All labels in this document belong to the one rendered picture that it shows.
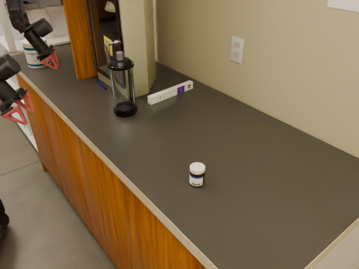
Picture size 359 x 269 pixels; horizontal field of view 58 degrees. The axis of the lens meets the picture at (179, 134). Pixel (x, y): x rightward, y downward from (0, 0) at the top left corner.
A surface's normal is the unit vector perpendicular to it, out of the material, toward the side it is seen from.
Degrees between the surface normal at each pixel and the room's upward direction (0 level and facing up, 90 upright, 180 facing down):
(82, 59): 90
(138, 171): 0
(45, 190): 0
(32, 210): 0
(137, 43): 90
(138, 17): 90
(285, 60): 90
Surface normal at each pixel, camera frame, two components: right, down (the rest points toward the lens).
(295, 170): 0.00, -0.84
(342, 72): -0.79, 0.33
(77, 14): 0.62, 0.43
